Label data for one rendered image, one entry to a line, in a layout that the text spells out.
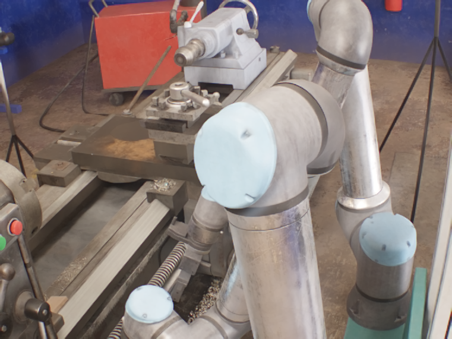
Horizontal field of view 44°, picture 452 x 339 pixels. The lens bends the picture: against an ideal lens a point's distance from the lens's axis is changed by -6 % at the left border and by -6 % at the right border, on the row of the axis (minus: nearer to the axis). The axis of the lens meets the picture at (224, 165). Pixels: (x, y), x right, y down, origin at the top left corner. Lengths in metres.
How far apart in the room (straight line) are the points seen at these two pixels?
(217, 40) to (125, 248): 1.20
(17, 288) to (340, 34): 0.86
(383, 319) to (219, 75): 1.59
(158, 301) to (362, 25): 0.71
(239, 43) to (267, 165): 2.12
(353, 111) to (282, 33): 4.56
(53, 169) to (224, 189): 1.49
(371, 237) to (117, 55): 3.63
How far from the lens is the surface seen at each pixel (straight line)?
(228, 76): 2.76
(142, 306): 1.17
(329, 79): 1.26
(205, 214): 1.52
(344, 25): 1.25
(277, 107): 0.73
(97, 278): 1.64
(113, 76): 4.89
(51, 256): 1.97
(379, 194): 1.59
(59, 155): 2.26
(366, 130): 1.48
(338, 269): 2.93
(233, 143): 0.69
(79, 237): 2.03
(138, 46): 4.77
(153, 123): 1.87
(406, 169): 3.83
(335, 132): 0.80
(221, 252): 2.00
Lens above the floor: 1.85
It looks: 29 degrees down
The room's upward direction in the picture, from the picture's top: 4 degrees counter-clockwise
